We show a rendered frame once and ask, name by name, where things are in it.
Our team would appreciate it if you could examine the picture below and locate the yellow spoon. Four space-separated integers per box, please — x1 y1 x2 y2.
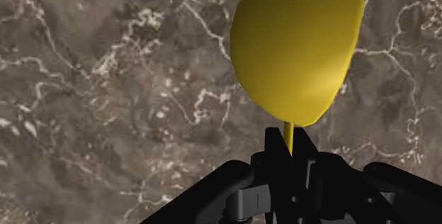
229 0 366 157

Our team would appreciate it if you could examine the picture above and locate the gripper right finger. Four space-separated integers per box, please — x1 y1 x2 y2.
293 126 442 224

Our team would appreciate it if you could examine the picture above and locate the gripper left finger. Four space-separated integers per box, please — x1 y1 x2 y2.
140 126 293 224

